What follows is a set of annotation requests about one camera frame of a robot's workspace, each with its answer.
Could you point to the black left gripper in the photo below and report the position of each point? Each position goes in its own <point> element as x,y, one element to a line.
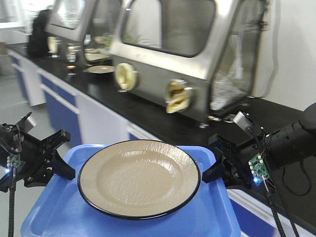
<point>38,157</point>

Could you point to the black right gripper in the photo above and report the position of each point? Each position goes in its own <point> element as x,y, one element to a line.
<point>237,157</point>

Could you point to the blue plastic tray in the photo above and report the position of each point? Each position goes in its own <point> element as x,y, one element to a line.
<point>61,211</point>

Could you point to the beige plate with black rim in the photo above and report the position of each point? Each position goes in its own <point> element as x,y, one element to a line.
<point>139,179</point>

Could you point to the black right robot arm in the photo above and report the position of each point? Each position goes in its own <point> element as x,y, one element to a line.
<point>287,145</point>

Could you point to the green right circuit board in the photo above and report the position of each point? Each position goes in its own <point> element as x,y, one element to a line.
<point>258,169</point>

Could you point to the green circuit board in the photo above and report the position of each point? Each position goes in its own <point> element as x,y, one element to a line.
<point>258,169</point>
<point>13,161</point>

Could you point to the green left circuit board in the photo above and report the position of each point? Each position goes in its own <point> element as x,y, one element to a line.
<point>13,161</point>

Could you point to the blue white lab cabinets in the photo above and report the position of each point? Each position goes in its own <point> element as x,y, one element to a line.
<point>91,109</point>

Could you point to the beige plate on counter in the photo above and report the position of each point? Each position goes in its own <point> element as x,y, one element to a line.
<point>100,69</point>

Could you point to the stainless steel glove box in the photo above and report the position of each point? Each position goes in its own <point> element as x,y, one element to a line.
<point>193,57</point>

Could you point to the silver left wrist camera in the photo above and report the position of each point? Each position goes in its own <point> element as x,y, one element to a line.
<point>27,122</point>

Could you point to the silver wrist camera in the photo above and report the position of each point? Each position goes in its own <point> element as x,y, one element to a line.
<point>246,123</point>
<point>27,122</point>

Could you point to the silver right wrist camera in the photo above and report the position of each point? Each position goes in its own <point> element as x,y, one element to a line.
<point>246,123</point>

